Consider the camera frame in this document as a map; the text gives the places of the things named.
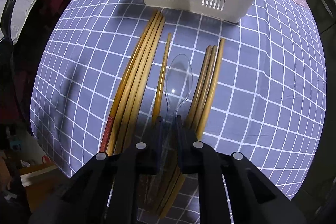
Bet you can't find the clear plastic spoon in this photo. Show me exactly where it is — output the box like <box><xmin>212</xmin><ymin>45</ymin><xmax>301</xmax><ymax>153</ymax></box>
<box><xmin>157</xmin><ymin>53</ymin><xmax>194</xmax><ymax>172</ymax></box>

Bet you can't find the wooden chopstick right outer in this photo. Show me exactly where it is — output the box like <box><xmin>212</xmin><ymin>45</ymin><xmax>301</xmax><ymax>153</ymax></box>
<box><xmin>196</xmin><ymin>38</ymin><xmax>225</xmax><ymax>141</ymax></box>

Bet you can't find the ridged single wooden chopstick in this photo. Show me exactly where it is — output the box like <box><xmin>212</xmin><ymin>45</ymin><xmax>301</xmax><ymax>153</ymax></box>
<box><xmin>151</xmin><ymin>32</ymin><xmax>172</xmax><ymax>127</ymax></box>

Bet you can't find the wooden chopstick right inner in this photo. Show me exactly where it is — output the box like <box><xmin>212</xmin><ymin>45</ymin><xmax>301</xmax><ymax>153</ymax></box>
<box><xmin>185</xmin><ymin>46</ymin><xmax>212</xmax><ymax>129</ymax></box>

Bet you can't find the wooden chopstick far left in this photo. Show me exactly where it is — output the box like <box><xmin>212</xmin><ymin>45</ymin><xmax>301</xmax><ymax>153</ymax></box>
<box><xmin>99</xmin><ymin>10</ymin><xmax>158</xmax><ymax>152</ymax></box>

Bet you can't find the wooden chopstick right middle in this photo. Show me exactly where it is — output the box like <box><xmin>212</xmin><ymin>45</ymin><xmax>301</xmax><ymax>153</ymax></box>
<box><xmin>190</xmin><ymin>46</ymin><xmax>217</xmax><ymax>130</ymax></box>

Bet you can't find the blue checked tablecloth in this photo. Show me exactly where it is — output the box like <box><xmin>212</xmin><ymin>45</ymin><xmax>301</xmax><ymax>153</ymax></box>
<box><xmin>30</xmin><ymin>0</ymin><xmax>326</xmax><ymax>198</ymax></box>

